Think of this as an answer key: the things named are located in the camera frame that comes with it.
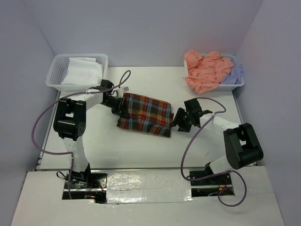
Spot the lavender crumpled shirt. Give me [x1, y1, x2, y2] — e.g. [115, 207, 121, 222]
[221, 59, 244, 85]

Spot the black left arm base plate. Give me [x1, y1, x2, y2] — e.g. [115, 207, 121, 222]
[56, 170, 108, 204]

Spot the white plastic basket left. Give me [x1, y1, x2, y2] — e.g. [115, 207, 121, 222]
[46, 54, 108, 92]

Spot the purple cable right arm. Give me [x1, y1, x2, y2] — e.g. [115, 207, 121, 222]
[180, 97, 247, 208]

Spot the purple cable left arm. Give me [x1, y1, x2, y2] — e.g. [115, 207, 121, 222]
[31, 70, 132, 200]

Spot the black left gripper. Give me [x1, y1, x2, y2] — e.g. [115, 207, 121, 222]
[101, 96, 129, 119]

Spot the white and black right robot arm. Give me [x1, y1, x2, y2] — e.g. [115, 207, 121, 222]
[171, 97, 264, 184]

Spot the white plastic basket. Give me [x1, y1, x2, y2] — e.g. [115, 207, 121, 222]
[46, 54, 108, 92]
[184, 50, 245, 94]

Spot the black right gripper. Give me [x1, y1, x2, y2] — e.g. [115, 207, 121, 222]
[171, 107, 192, 133]

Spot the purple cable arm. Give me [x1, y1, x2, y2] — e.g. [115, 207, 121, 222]
[180, 97, 247, 208]
[31, 70, 132, 200]

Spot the plaid flannel long sleeve shirt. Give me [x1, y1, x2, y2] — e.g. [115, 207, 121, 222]
[117, 93, 174, 138]

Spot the orange crumpled shirt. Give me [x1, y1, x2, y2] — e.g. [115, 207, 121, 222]
[184, 50, 234, 94]

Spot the white plastic basket right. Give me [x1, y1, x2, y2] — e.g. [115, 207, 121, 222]
[184, 50, 245, 94]

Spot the white folded cloth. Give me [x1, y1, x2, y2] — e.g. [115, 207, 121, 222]
[61, 57, 103, 86]

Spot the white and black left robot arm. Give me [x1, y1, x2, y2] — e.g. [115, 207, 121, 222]
[53, 80, 130, 188]

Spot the silver foil tape panel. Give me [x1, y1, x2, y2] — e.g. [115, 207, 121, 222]
[106, 169, 192, 204]

